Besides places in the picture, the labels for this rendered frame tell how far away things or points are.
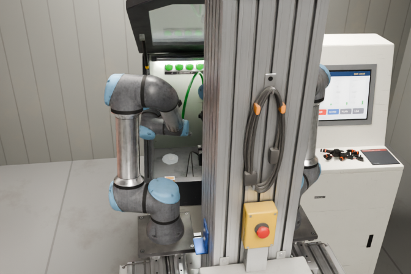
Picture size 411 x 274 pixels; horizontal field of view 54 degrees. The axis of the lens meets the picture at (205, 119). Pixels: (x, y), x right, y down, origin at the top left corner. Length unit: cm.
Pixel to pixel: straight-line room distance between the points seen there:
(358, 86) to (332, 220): 78
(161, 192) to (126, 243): 169
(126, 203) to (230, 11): 91
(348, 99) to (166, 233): 133
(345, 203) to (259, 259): 125
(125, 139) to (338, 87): 134
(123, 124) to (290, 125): 65
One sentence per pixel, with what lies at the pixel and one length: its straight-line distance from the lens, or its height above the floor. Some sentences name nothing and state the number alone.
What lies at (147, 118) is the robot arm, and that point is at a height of 137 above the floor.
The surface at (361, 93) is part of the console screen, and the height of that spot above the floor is 128.
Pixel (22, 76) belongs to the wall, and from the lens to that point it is 387.
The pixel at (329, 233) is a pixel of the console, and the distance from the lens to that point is 257.
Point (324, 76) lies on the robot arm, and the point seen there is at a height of 165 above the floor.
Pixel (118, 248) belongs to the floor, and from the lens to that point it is 317.
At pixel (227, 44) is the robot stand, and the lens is 95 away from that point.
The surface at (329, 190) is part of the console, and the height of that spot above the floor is 84.
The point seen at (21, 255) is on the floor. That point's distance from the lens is 330.
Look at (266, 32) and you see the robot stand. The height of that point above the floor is 195.
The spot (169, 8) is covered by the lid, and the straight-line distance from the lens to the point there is 168.
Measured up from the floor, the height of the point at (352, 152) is 101.
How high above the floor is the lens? 220
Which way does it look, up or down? 27 degrees down
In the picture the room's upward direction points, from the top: 1 degrees clockwise
